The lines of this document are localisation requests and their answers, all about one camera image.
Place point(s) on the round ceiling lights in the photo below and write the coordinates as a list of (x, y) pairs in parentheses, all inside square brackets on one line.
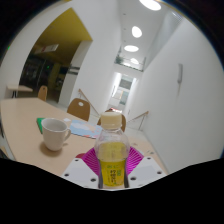
[(136, 31)]

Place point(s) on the grey wall-mounted fixture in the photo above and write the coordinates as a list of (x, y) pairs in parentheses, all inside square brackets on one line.
[(180, 73)]

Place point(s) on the wooden stair handrail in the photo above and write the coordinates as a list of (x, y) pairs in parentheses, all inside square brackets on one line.
[(87, 100), (140, 116)]

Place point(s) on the green book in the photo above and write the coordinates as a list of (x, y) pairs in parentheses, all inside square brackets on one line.
[(39, 124)]

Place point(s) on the pastel colourful game board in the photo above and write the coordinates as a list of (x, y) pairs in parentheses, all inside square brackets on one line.
[(83, 128)]

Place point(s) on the small wooden chair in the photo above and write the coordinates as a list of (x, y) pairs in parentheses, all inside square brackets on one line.
[(42, 93)]

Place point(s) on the white ceramic mug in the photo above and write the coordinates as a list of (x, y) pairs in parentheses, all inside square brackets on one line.
[(53, 135)]

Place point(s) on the yellow drink bottle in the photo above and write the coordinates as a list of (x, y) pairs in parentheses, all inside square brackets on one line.
[(112, 156)]

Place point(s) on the small light wooden side table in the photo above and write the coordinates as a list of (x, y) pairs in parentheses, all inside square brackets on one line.
[(20, 88)]

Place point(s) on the small white card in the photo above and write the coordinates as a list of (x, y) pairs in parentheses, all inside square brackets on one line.
[(67, 119)]

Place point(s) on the white hanging sign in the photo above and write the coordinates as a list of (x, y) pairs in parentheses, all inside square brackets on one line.
[(50, 48)]

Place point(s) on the flat round red coaster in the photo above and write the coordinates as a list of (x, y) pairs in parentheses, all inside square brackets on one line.
[(80, 155)]

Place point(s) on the green potted plant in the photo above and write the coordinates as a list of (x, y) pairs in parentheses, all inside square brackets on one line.
[(119, 60)]

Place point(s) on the wooden chair with oval cutout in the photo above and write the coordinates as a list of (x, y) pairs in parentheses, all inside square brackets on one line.
[(123, 123), (79, 108)]

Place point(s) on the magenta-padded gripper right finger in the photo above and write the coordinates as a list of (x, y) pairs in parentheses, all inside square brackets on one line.
[(146, 168)]

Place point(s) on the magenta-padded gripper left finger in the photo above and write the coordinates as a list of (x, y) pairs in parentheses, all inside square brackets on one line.
[(77, 170)]

